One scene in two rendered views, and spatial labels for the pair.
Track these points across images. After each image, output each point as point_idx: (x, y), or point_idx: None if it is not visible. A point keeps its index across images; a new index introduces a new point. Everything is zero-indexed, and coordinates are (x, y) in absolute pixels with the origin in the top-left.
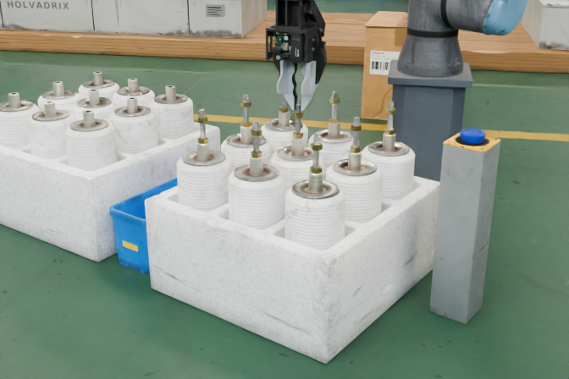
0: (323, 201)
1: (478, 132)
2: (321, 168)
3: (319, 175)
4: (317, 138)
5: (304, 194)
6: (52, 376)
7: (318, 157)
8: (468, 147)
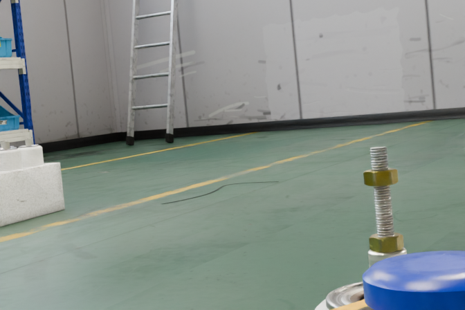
0: (317, 308)
1: (419, 271)
2: (377, 240)
3: (369, 255)
4: (371, 152)
5: (345, 286)
6: None
7: (377, 208)
8: (332, 309)
